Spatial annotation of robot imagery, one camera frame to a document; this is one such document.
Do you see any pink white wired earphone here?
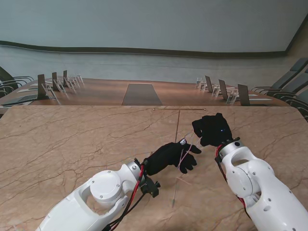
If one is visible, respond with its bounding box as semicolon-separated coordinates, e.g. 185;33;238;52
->
172;131;202;209

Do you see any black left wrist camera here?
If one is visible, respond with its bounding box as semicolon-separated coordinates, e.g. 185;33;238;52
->
140;179;161;198

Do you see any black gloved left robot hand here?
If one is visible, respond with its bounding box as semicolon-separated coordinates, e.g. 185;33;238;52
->
144;138;202;176

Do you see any red black right arm cable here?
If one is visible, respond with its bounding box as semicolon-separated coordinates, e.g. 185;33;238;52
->
215;144;248;212

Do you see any red black arm cable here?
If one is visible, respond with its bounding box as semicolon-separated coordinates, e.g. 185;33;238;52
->
101;163;147;231
215;144;248;212

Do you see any grey office chair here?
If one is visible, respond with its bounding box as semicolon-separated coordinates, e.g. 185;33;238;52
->
251;57;308;93
0;83;10;98
270;71;308;99
287;89;308;118
0;66;35;90

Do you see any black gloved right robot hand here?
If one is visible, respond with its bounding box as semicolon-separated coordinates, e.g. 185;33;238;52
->
192;113;233;147

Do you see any red black left arm cable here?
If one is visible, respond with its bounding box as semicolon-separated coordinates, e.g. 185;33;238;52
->
101;163;147;231

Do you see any grey desk pad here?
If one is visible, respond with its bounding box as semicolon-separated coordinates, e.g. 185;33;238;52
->
0;94;38;106

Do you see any brown wooden conference table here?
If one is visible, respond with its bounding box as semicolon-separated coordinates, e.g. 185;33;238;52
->
0;77;291;108

